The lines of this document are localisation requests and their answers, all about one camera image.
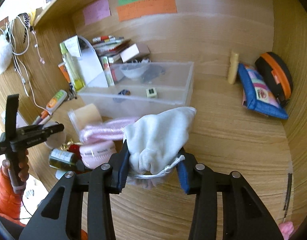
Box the beige clear cosmetic bottle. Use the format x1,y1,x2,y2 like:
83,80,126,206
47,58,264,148
68,103,102,134

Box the red velvet pouch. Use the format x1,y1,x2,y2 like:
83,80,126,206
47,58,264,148
68,144,81,156

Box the orange small box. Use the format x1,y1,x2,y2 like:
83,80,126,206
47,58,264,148
58,62,71,83

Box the white drawstring pouch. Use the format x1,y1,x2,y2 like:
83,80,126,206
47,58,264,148
124,107,196,181

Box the pink round jar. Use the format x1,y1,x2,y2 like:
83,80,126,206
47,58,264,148
79,141,117,170

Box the small green white eraser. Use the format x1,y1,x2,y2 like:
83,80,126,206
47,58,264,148
146,88,158,98

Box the orange sleeve forearm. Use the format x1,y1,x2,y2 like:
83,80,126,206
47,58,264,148
0,166,26,227

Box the white paper booklet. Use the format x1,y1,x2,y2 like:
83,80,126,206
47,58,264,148
64,35,108,88

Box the small dark blue packet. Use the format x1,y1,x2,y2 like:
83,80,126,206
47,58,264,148
118,89,131,95

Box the right hand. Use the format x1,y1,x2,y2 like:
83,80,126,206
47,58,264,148
278,221,294,240

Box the stack of books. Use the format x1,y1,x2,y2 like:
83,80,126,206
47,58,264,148
92,37,131,63

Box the clear plastic storage bin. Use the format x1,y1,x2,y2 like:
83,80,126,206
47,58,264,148
79,62,194,118

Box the orange paper note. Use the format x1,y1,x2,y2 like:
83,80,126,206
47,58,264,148
117,0,177,22

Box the red white marker pen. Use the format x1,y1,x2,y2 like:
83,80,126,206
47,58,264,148
92,35,113,43

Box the blue patchwork pouch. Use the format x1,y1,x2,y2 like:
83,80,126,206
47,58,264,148
238,63,289,120

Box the green orange glue stick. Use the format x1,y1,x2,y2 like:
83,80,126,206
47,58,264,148
46,89,68,114

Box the small white cardboard box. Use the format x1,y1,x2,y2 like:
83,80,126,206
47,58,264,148
120,43,150,63

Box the black orange zip case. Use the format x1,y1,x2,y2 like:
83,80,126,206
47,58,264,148
255,51,294,107

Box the dark green glass bottle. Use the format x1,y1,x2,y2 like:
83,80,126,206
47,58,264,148
49,148,91,174

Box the pink paper note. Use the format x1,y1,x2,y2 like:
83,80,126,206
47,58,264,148
82,0,111,25

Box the fruit print booklet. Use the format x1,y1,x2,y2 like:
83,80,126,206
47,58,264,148
100,56,115,86

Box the beige tube bottle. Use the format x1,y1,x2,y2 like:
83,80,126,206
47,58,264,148
227,51,239,85

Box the pink coiled rope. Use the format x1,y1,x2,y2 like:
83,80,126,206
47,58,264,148
78,116,140,144

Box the orange white marker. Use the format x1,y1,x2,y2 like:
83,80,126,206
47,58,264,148
32,110,52,125

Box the left hand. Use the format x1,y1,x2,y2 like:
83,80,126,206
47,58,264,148
1,150,29,182

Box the white cable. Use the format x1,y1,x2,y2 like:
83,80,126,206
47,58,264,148
0,15,48,112

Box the yellow spray bottle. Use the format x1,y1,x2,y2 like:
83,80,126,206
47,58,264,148
60,42,85,92

